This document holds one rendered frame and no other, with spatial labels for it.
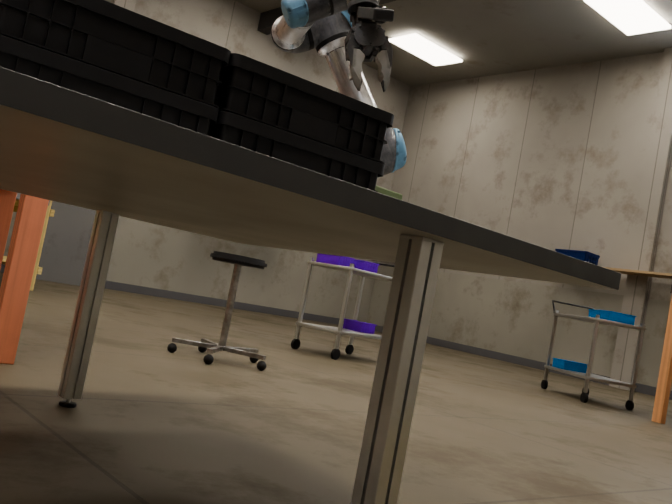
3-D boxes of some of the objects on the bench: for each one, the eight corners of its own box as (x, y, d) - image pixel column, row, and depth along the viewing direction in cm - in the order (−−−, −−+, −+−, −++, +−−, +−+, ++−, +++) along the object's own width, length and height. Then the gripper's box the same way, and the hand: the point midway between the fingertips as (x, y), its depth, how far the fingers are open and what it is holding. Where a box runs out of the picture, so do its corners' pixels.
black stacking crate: (150, 177, 155) (161, 123, 155) (210, 173, 130) (223, 109, 131) (-57, 124, 132) (-42, 61, 133) (-31, 107, 107) (-13, 29, 108)
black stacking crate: (303, 217, 178) (312, 170, 178) (378, 220, 153) (388, 165, 154) (150, 177, 155) (161, 123, 155) (210, 173, 130) (223, 109, 131)
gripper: (381, 17, 169) (388, 103, 165) (331, 14, 166) (337, 101, 162) (393, -2, 161) (401, 88, 157) (341, -6, 158) (347, 85, 154)
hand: (372, 84), depth 157 cm, fingers open, 5 cm apart
